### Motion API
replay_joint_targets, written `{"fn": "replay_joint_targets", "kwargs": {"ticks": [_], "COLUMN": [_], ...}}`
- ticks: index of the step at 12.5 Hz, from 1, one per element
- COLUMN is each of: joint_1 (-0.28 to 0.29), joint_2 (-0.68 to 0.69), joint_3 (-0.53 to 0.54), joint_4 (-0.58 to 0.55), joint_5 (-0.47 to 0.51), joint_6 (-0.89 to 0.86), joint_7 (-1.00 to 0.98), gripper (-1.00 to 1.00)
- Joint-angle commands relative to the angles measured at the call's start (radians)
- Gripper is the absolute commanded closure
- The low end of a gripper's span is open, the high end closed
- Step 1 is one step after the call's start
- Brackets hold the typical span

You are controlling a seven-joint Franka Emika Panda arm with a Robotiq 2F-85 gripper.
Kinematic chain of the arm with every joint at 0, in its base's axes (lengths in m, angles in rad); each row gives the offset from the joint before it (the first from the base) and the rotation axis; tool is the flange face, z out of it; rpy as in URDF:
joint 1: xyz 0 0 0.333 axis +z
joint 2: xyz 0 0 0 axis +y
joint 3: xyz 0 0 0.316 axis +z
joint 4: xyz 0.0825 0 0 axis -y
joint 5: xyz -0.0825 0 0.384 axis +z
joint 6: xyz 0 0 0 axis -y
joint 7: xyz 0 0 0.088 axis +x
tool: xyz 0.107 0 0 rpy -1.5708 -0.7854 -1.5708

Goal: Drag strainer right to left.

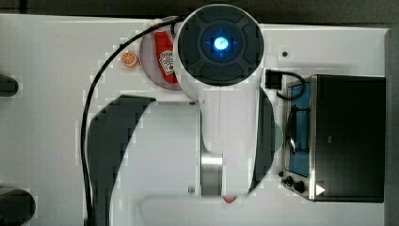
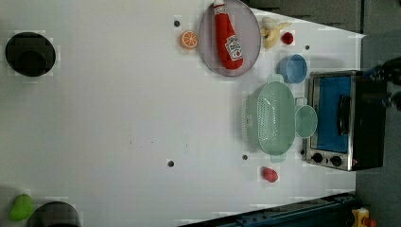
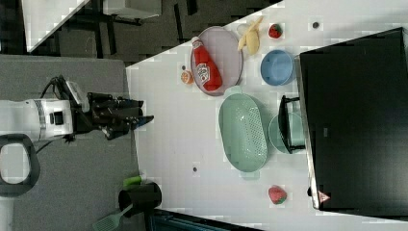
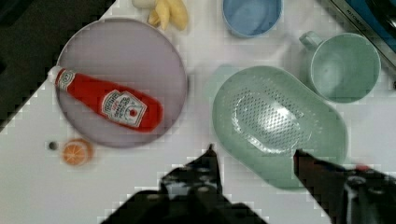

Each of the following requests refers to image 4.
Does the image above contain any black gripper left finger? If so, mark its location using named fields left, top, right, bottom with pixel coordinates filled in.
left=160, top=144, right=222, bottom=207

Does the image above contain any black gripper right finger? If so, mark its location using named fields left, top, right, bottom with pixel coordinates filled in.
left=293, top=149, right=396, bottom=224

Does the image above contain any green plastic strainer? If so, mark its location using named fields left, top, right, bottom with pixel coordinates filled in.
left=205, top=64, right=347, bottom=189

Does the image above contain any red ketchup bottle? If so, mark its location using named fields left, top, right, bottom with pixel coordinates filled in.
left=48, top=65, right=163, bottom=133

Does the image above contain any orange slice toy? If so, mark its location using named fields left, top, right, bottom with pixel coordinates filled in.
left=61, top=138, right=94, bottom=166

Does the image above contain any green plastic mug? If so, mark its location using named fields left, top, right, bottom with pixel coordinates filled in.
left=299, top=31, right=381, bottom=104

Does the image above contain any lilac round plate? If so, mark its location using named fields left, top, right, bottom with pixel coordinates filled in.
left=56, top=18, right=188, bottom=148

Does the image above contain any blue plastic bowl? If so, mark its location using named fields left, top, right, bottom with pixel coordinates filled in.
left=221, top=0, right=283, bottom=38

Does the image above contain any peeled banana toy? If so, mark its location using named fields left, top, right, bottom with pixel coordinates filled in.
left=131, top=0, right=189, bottom=31

